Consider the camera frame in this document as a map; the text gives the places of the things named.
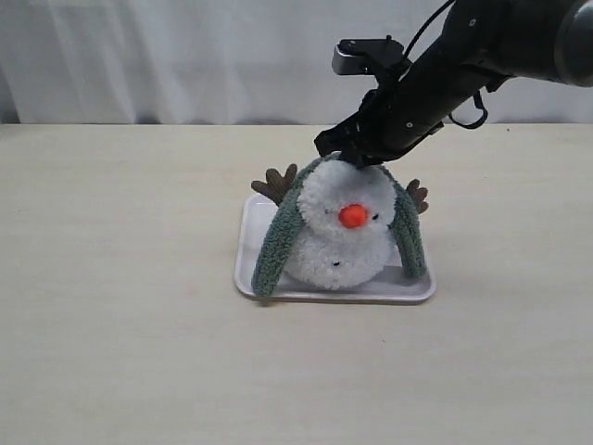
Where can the white plush snowman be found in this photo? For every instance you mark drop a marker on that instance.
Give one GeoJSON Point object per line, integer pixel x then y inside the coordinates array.
{"type": "Point", "coordinates": [343, 232]}

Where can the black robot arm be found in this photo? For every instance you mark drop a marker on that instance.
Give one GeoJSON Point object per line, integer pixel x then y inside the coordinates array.
{"type": "Point", "coordinates": [482, 45]}

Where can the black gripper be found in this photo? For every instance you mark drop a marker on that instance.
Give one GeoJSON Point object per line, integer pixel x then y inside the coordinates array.
{"type": "Point", "coordinates": [394, 123]}

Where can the white rectangular tray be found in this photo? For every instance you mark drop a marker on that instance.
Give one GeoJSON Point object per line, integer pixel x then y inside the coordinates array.
{"type": "Point", "coordinates": [389, 287]}

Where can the white backdrop curtain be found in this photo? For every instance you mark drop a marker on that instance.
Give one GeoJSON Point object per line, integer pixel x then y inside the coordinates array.
{"type": "Point", "coordinates": [184, 62]}

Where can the green knitted scarf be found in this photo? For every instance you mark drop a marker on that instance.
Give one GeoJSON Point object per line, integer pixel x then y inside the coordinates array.
{"type": "Point", "coordinates": [273, 259]}

